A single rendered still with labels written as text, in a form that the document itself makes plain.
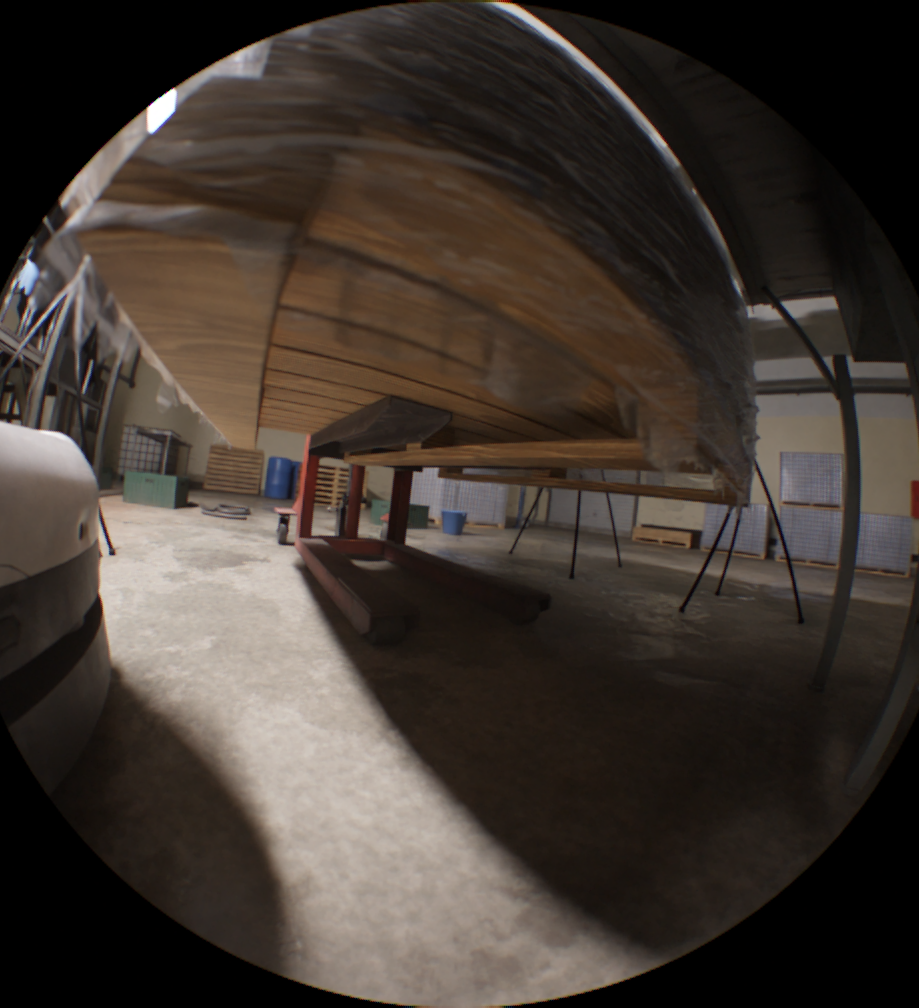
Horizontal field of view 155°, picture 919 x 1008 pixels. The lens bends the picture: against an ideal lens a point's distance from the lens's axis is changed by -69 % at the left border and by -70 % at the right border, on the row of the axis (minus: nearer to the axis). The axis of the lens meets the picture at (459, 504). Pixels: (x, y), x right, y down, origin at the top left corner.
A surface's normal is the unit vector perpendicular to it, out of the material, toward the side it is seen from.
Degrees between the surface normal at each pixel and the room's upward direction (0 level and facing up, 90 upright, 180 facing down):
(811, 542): 91
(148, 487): 90
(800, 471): 92
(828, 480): 91
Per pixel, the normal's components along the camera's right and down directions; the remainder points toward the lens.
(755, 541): -0.82, -0.07
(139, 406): 0.57, 0.07
